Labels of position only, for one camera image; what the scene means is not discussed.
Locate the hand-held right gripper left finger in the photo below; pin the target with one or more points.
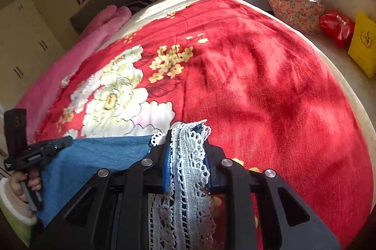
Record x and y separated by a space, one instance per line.
166 170

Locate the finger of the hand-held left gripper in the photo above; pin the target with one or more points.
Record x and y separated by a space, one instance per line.
57 144

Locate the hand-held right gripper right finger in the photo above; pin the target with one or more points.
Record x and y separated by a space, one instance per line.
207 172

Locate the person's left hand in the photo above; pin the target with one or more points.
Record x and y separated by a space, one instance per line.
30 183

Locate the pink quilt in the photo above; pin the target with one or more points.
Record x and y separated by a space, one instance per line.
58 70

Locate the cream wardrobe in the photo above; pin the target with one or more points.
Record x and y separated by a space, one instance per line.
23 41

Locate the red floral blanket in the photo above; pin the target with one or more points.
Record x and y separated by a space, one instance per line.
249 76

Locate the striped pillow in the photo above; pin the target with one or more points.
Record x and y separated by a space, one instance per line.
141 3

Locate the floral fabric bag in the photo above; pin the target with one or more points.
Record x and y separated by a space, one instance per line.
293 14

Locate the red plastic bag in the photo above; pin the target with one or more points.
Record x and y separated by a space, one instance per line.
336 28

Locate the yellow box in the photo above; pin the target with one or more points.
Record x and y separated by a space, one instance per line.
364 44

